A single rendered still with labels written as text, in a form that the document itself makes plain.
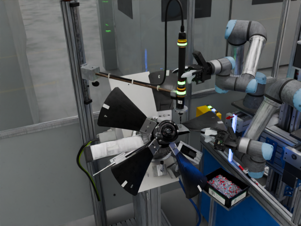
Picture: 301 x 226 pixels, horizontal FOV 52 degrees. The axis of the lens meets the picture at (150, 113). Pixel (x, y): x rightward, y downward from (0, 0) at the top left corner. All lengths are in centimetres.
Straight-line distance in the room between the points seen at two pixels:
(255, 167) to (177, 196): 149
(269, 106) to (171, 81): 51
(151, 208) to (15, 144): 101
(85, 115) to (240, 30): 109
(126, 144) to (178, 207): 133
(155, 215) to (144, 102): 75
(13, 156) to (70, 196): 58
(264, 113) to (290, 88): 18
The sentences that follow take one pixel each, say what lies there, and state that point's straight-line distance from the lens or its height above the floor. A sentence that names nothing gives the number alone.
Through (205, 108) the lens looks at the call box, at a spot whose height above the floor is 107.
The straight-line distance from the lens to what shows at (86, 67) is 191.
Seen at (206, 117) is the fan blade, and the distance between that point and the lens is 179.
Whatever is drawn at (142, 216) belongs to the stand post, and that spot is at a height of 28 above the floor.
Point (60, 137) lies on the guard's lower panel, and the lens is 231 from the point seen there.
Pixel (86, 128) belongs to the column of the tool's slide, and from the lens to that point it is 212.
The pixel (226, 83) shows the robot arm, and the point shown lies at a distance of 171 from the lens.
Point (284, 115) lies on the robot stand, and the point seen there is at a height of 103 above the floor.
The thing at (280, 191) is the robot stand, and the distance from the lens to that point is 255.
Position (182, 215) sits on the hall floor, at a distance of 283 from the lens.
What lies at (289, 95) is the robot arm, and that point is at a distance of 155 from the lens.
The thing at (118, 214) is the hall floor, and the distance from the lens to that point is 286.
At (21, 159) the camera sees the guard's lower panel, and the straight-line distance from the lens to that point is 238.
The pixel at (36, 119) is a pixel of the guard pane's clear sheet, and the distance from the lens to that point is 224.
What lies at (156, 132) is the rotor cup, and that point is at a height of 122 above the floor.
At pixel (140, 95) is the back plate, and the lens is 189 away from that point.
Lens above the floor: 206
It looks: 28 degrees down
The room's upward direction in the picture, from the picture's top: 2 degrees counter-clockwise
